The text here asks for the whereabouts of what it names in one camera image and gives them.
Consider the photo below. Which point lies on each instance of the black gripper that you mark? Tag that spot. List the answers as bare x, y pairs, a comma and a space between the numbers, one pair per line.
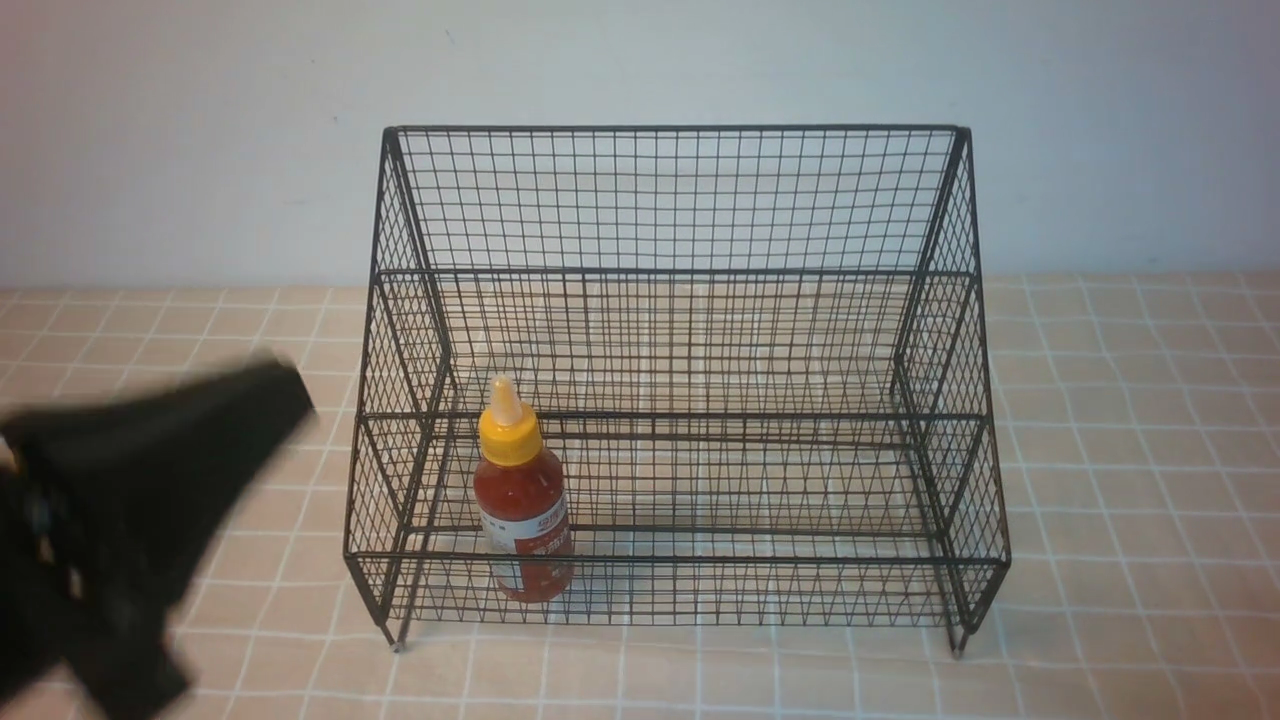
108, 509

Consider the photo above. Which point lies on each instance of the red sauce bottle yellow cap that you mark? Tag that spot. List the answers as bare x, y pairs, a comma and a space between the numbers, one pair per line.
521, 498

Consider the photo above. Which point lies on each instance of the black wire mesh shelf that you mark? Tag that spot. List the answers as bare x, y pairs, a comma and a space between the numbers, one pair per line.
760, 353

